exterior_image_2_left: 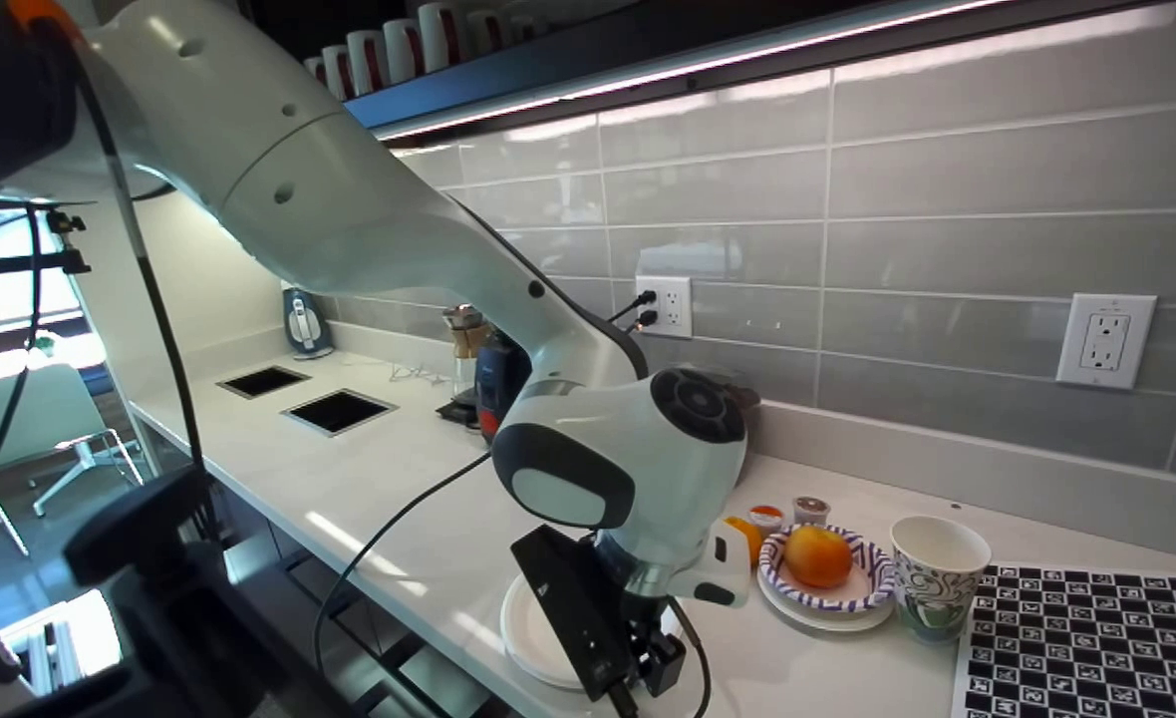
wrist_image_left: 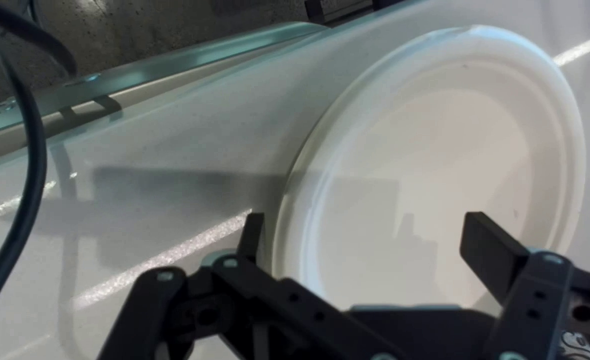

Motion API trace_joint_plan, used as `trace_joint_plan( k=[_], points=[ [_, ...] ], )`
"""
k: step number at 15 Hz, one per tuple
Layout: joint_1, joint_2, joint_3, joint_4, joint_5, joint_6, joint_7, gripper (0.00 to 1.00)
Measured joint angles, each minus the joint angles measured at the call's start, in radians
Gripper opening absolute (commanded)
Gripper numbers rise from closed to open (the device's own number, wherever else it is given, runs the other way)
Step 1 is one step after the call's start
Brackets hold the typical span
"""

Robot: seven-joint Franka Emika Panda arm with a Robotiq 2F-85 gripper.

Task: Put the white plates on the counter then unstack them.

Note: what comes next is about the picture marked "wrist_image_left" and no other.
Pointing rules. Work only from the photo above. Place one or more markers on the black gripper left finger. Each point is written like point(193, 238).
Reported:
point(175, 312)

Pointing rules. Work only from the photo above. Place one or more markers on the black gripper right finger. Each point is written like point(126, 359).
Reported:
point(534, 300)

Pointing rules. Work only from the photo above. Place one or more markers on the white disposable plate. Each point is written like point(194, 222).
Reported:
point(441, 167)

